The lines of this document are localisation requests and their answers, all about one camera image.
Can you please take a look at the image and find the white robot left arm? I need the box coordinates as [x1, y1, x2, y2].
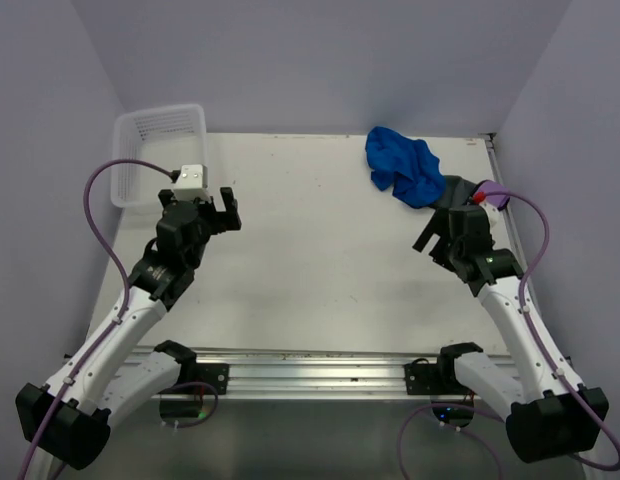
[15, 187, 241, 479]

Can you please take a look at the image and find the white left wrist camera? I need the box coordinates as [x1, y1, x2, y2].
[171, 164, 209, 202]

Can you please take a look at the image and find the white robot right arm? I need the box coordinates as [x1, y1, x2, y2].
[413, 205, 609, 463]

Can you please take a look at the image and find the purple towel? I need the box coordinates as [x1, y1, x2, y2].
[476, 180, 510, 211]

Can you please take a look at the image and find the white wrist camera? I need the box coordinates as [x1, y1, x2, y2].
[472, 191, 501, 229]
[171, 164, 209, 202]

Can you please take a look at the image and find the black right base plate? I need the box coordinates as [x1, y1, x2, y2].
[403, 357, 454, 396]

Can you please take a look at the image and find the grey towel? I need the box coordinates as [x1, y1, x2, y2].
[429, 175, 477, 209]

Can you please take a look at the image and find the aluminium mounting rail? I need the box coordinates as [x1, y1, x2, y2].
[195, 348, 436, 401]

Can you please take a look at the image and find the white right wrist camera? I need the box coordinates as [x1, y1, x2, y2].
[472, 191, 501, 229]

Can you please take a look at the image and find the white plastic basket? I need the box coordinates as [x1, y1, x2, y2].
[109, 104, 209, 211]

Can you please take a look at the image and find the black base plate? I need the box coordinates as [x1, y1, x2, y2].
[403, 357, 454, 396]
[178, 362, 230, 395]

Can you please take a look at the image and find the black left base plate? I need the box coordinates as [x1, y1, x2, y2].
[178, 362, 230, 395]

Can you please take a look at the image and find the blue towel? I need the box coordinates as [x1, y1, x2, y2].
[365, 126, 446, 209]

